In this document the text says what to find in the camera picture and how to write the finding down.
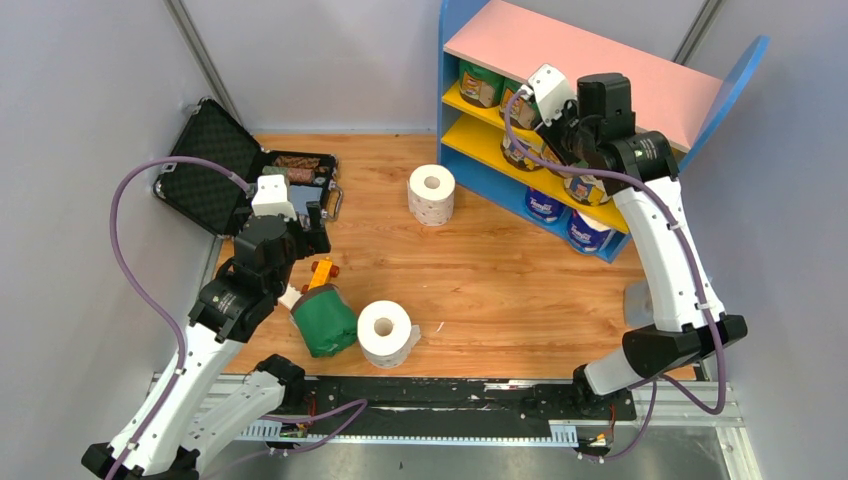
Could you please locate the plain white paper towel roll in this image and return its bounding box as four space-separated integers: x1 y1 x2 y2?
407 164 456 227

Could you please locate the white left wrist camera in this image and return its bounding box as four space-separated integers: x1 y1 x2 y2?
251 174 298 220

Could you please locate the plain green roll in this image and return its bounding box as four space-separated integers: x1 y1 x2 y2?
458 59 505 108

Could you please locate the white paper towel roll front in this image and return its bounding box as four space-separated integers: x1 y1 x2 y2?
357 300 421 369

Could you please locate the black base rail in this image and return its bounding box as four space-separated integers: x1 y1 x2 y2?
272 375 637 440

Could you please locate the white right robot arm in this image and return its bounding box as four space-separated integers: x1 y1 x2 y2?
528 64 747 418

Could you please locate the blue playing card deck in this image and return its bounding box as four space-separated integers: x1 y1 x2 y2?
288 185 326 215

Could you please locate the clear plastic bag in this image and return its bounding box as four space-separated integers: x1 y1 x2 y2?
623 280 654 329

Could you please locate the cream roll blue picture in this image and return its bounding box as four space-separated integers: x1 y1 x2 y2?
500 134 543 172

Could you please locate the black poker chip case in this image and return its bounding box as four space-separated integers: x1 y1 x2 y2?
152 97 345 240

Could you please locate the blue shelf with coloured boards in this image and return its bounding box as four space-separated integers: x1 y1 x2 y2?
438 1 769 261

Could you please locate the blue Tempo tissue pack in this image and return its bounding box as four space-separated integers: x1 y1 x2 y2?
524 187 566 224

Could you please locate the green roll brown band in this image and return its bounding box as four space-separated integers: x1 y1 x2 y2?
540 143 568 178

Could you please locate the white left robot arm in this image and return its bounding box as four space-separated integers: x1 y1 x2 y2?
81 200 330 479

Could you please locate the white toy brick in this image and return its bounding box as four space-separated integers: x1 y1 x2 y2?
278 284 302 310

